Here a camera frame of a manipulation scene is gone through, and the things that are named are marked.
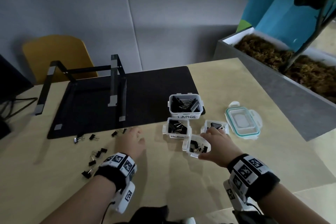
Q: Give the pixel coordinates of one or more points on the person's left hand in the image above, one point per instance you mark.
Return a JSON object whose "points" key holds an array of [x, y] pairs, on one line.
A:
{"points": [[130, 145]]}

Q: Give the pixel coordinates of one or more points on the right wrist marker band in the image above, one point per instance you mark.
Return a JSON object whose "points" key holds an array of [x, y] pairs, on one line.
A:
{"points": [[265, 181]]}

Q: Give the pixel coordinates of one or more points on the person's right forearm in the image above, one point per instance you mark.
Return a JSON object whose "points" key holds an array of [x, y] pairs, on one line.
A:
{"points": [[288, 205]]}

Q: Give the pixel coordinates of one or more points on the black metal laptop stand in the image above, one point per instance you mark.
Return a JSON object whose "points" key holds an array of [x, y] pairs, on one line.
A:
{"points": [[114, 79]]}

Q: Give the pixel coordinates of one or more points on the container labelled large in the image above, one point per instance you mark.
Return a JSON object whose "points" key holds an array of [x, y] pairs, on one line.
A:
{"points": [[186, 116]]}

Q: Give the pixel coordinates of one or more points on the black desk mat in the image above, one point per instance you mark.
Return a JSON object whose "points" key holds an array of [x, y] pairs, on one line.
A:
{"points": [[152, 90]]}

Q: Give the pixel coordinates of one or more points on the brown moss filling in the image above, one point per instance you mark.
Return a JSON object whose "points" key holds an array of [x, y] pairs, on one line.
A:
{"points": [[262, 50]]}

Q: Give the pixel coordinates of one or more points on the yellow chair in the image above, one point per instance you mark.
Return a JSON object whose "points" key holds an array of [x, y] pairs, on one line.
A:
{"points": [[57, 53]]}

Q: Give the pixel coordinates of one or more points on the left wrist marker band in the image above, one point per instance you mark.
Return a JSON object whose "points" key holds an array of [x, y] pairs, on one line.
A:
{"points": [[110, 176]]}

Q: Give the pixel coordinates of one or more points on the clear lid with green seal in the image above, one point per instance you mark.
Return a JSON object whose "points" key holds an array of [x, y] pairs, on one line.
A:
{"points": [[242, 121]]}

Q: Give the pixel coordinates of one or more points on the grey planter with moss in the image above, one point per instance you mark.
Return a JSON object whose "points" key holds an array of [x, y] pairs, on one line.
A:
{"points": [[278, 100]]}

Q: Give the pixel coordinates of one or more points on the person's left forearm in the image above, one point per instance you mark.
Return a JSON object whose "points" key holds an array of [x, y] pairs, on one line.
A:
{"points": [[78, 202]]}

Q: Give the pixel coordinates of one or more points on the heap of large binder clips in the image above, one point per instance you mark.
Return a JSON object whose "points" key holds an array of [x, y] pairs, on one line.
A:
{"points": [[178, 104]]}

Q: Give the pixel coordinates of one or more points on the person's black clothing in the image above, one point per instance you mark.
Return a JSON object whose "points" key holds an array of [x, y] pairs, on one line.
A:
{"points": [[152, 214]]}

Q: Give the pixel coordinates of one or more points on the wrist marker band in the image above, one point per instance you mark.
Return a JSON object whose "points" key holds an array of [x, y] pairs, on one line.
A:
{"points": [[265, 181], [110, 176]]}

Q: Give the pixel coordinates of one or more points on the pile of black binder clips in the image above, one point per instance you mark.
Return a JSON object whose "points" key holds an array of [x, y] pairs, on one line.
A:
{"points": [[86, 174]]}

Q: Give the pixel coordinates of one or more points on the black computer monitor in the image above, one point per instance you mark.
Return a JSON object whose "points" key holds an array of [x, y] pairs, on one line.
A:
{"points": [[10, 79]]}

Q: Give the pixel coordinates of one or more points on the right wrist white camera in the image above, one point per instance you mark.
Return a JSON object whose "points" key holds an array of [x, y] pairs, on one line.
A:
{"points": [[233, 197]]}

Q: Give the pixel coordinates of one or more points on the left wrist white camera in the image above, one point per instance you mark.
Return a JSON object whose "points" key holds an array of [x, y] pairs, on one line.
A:
{"points": [[124, 200]]}

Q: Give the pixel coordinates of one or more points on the wrist white camera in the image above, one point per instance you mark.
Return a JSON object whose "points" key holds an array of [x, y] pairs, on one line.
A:
{"points": [[233, 197], [124, 200]]}

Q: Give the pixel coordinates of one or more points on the person's right hand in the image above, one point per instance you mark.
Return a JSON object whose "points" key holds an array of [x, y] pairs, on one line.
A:
{"points": [[221, 147]]}

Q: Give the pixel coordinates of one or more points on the heap of small binder clips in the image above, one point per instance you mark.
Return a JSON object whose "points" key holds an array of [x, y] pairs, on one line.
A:
{"points": [[197, 146]]}

